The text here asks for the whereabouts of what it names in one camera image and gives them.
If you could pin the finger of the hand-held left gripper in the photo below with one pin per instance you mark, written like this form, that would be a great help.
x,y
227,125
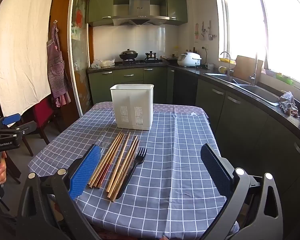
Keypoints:
x,y
11,119
25,128

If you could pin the frosted glass sliding door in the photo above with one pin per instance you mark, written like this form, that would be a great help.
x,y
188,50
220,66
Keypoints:
x,y
80,42

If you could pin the white hanging sheet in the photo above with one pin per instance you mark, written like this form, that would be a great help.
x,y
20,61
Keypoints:
x,y
22,42

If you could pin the bunch of wooden chopsticks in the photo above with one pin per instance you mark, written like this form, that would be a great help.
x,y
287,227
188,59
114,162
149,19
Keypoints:
x,y
115,160

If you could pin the white rice cooker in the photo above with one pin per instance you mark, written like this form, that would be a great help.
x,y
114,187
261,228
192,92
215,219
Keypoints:
x,y
188,59

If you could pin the blue checked tablecloth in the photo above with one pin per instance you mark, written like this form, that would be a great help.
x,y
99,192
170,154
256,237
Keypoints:
x,y
177,167

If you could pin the yellow drain basket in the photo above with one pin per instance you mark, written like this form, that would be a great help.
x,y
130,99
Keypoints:
x,y
226,60

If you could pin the steel range hood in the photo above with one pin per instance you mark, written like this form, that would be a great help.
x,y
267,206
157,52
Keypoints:
x,y
139,10

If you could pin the white mug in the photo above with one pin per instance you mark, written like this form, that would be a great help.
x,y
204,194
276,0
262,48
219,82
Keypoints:
x,y
210,66

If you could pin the purple star-print cloth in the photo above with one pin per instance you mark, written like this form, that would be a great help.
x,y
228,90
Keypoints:
x,y
165,108

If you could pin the white wall socket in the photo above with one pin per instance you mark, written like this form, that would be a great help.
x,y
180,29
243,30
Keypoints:
x,y
205,47

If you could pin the red wooden chair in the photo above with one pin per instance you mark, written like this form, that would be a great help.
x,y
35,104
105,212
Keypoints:
x,y
43,110

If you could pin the white plastic bag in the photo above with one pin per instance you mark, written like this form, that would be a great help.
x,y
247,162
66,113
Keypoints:
x,y
102,63

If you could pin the purple checked apron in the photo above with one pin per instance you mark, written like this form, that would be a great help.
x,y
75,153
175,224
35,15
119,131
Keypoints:
x,y
56,75

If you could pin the seasoning bottles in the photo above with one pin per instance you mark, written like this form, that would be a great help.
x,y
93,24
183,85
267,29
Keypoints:
x,y
191,50

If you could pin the black plastic fork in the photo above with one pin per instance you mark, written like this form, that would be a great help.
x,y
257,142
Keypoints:
x,y
137,160

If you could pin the pale yellow mug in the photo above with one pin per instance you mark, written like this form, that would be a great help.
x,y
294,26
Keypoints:
x,y
222,69

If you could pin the green windowsill container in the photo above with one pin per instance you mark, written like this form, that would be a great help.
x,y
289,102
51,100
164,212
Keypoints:
x,y
286,79

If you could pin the small black lidded pot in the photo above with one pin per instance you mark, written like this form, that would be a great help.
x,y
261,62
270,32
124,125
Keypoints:
x,y
150,55

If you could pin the kitchen window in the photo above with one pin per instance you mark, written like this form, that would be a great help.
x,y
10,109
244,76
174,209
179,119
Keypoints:
x,y
285,30

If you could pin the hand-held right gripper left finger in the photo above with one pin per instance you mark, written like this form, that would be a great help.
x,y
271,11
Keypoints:
x,y
86,172

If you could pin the steel double sink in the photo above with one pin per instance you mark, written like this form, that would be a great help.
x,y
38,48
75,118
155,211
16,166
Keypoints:
x,y
260,92

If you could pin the clear plastic spoon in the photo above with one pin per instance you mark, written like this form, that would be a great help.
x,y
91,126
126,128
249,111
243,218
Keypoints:
x,y
104,143

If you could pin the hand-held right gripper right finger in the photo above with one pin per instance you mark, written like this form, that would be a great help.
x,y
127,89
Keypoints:
x,y
216,172

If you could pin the green wall cabinets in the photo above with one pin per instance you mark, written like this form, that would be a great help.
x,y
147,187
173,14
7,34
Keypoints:
x,y
100,5

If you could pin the tall steel faucet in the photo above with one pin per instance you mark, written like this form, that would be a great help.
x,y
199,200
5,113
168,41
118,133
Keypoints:
x,y
254,67

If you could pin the black gas stove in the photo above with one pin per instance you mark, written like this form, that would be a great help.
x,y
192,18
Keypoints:
x,y
140,61

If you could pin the crumpled grey rag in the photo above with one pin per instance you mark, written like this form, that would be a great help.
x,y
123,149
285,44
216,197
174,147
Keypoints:
x,y
287,103

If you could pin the person's left hand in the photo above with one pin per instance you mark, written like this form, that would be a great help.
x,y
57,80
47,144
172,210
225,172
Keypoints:
x,y
1,170

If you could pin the hanging kitchen tools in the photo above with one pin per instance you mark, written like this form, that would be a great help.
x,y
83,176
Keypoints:
x,y
209,32

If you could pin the white plastic utensil holder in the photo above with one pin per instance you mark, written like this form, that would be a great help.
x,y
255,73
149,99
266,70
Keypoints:
x,y
131,105

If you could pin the wooden cutting board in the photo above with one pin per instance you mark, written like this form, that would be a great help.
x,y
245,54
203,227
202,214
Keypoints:
x,y
245,67

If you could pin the small curved steel faucet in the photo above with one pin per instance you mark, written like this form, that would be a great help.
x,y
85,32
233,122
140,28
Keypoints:
x,y
229,65

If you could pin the black wok with lid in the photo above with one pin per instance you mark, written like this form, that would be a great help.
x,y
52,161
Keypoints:
x,y
128,54

